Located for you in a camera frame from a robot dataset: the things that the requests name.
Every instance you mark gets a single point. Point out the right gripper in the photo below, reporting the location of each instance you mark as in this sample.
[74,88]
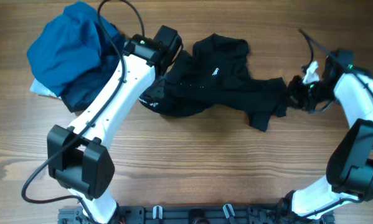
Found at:
[292,96]

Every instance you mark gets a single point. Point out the black polo shirt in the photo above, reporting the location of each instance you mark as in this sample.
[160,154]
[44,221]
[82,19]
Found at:
[216,73]

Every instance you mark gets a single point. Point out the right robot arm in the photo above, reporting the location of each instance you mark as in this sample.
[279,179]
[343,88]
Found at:
[349,172]

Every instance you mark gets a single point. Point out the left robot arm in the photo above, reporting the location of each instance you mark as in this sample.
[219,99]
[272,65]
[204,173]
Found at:
[80,160]

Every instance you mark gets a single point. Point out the dark teal garment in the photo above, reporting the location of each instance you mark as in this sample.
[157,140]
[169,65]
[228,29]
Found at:
[79,94]

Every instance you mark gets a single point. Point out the bright blue shirt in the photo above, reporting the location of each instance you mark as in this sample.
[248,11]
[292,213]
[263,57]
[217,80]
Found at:
[69,46]

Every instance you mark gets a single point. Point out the light grey cloth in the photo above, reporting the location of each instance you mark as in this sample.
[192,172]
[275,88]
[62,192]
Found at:
[39,89]

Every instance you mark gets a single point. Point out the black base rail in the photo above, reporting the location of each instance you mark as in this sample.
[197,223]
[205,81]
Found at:
[253,214]

